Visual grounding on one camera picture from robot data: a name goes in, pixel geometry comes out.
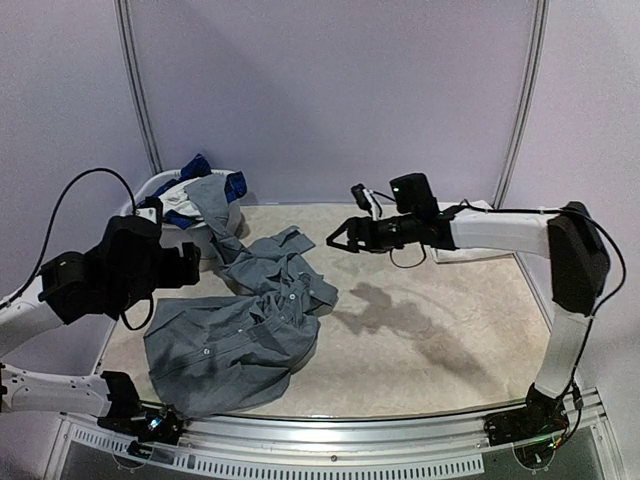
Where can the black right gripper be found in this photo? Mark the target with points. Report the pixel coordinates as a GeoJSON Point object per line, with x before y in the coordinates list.
{"type": "Point", "coordinates": [359, 234]}

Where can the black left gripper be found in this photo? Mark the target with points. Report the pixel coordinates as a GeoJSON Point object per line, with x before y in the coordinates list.
{"type": "Point", "coordinates": [191, 274]}

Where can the grey garment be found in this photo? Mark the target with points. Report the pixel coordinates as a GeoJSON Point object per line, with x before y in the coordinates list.
{"type": "Point", "coordinates": [218, 354]}

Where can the white and green raglan shirt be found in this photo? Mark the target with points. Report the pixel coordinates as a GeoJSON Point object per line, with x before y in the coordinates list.
{"type": "Point", "coordinates": [441, 256]}

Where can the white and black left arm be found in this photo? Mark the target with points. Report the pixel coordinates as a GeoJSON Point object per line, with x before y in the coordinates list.
{"type": "Point", "coordinates": [66, 289]}

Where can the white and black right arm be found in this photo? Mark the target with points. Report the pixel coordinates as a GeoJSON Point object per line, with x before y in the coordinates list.
{"type": "Point", "coordinates": [567, 238]}

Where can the white plastic laundry basket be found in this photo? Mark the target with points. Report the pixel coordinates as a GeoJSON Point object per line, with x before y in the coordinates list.
{"type": "Point", "coordinates": [201, 235]}

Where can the white garment in basket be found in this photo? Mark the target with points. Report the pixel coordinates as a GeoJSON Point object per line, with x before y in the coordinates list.
{"type": "Point", "coordinates": [177, 206]}

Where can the blue plaid garment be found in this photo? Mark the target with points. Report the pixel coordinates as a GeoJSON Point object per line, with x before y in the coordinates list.
{"type": "Point", "coordinates": [216, 193]}

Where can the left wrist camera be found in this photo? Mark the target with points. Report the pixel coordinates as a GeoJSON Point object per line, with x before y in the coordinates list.
{"type": "Point", "coordinates": [151, 209]}

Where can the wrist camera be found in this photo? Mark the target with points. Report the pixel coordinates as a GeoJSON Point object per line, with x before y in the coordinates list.
{"type": "Point", "coordinates": [411, 195]}
{"type": "Point", "coordinates": [151, 209]}

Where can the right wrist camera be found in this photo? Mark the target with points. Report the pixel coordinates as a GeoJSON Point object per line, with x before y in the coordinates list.
{"type": "Point", "coordinates": [411, 195]}

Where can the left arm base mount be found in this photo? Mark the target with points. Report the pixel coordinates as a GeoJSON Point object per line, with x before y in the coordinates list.
{"type": "Point", "coordinates": [146, 423]}

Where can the aluminium front rail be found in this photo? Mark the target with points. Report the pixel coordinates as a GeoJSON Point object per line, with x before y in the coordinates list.
{"type": "Point", "coordinates": [447, 446]}

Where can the left aluminium corner post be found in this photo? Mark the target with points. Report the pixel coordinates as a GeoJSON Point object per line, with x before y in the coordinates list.
{"type": "Point", "coordinates": [124, 20]}

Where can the aluminium corner post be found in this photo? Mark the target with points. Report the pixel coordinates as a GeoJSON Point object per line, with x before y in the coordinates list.
{"type": "Point", "coordinates": [531, 69]}
{"type": "Point", "coordinates": [124, 20]}

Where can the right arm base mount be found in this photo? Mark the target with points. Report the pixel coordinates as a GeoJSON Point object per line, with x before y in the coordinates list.
{"type": "Point", "coordinates": [534, 431]}

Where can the right aluminium corner post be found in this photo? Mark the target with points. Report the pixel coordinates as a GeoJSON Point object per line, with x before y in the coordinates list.
{"type": "Point", "coordinates": [531, 69]}

